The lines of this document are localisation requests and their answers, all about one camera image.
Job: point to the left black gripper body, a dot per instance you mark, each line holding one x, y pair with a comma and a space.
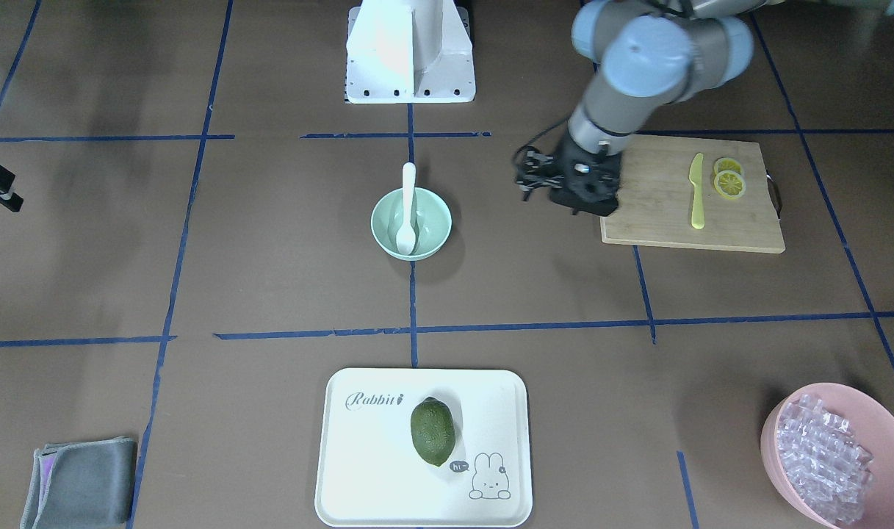
562, 162

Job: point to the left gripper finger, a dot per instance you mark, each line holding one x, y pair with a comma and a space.
530, 164
529, 187

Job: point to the light green bowl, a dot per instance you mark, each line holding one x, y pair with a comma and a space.
431, 219

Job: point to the white plastic spoon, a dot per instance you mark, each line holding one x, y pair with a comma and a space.
406, 234

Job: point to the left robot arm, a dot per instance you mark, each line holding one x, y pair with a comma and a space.
647, 54

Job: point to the pink bowl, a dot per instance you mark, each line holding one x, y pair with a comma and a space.
874, 429

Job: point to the bamboo cutting board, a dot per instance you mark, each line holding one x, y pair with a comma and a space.
656, 198

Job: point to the yellow plastic knife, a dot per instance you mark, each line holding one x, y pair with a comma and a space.
695, 175

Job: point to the upper lemon slice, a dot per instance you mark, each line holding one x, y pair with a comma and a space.
727, 164

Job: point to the lemon slice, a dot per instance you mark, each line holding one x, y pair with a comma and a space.
727, 164
730, 184

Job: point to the lower lemon slice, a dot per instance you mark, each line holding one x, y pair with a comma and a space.
730, 184

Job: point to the green avocado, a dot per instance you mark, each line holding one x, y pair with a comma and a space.
432, 431

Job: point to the grey folded cloth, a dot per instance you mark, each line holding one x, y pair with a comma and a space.
81, 484

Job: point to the cream rabbit tray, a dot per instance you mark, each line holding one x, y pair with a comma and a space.
370, 475

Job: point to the clear ice cubes pile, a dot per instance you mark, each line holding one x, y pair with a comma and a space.
823, 461

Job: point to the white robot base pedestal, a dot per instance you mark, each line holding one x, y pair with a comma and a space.
410, 52

